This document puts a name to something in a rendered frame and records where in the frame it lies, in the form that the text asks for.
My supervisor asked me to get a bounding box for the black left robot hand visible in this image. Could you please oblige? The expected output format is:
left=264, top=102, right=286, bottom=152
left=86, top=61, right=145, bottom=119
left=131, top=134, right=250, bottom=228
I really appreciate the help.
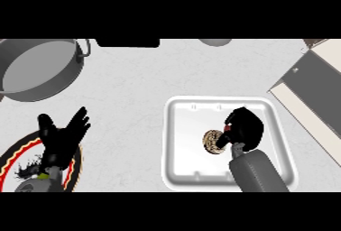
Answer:
left=36, top=106, right=92, bottom=171

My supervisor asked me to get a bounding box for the white plastic tray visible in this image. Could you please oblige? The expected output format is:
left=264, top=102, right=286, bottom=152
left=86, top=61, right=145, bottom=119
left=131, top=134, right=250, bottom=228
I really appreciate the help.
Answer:
left=161, top=96, right=298, bottom=192

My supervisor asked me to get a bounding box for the round black red-rimmed plate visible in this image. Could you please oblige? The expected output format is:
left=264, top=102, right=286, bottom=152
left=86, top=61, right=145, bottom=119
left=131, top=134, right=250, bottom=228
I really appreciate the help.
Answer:
left=0, top=129, right=86, bottom=193

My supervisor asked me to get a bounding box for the brown round cookie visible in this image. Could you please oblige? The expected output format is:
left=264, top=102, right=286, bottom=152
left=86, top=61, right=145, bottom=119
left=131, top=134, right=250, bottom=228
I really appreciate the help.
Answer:
left=201, top=129, right=227, bottom=155

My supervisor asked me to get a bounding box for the large grey metal pot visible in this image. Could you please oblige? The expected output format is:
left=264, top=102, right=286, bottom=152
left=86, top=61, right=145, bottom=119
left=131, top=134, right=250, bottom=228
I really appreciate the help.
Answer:
left=0, top=39, right=92, bottom=103

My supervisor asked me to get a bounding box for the grey tiered shelf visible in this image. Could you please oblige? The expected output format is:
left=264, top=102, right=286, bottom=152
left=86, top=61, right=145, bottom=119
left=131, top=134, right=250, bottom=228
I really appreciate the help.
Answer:
left=266, top=39, right=341, bottom=168

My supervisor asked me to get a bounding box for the grey round object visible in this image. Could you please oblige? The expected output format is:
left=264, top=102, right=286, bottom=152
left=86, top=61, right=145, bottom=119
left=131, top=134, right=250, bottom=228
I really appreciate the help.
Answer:
left=198, top=39, right=233, bottom=47

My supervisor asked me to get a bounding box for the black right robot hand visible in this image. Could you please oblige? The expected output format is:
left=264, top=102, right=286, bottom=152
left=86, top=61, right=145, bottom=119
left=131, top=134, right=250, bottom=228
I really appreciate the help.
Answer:
left=214, top=106, right=266, bottom=152

